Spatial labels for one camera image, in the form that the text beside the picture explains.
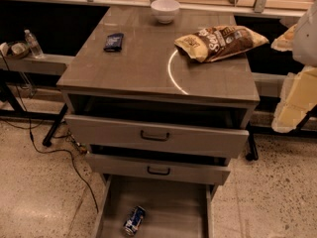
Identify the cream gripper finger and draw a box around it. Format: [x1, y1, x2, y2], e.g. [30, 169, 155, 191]
[271, 66, 317, 133]
[270, 24, 296, 52]

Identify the blue pepsi can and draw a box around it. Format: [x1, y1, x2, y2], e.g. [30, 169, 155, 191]
[123, 205, 146, 236]

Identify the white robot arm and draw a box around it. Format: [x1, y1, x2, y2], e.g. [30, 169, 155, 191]
[271, 1, 317, 133]

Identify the grey drawer cabinet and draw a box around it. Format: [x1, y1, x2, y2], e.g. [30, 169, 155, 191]
[55, 5, 262, 186]

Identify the grey bottom drawer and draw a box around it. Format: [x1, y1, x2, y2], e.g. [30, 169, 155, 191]
[91, 176, 214, 238]

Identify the grey top drawer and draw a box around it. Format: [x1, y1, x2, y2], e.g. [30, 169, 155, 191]
[65, 115, 249, 158]

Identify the brown chip bag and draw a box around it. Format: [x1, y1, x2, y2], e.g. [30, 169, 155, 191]
[174, 26, 268, 62]

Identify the white bowl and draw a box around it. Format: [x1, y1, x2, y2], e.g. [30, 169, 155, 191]
[151, 0, 180, 24]

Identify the dark blue snack packet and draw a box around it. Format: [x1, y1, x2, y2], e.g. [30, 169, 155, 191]
[104, 33, 124, 52]

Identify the grey side bench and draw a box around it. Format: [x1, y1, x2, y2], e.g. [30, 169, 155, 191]
[0, 54, 73, 75]

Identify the clear water bottle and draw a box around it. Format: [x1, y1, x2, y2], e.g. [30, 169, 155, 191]
[25, 30, 44, 59]

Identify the small bowl with items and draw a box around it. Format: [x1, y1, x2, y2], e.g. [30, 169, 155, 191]
[0, 42, 29, 59]

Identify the black floor cable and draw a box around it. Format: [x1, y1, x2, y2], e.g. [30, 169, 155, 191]
[0, 52, 100, 214]

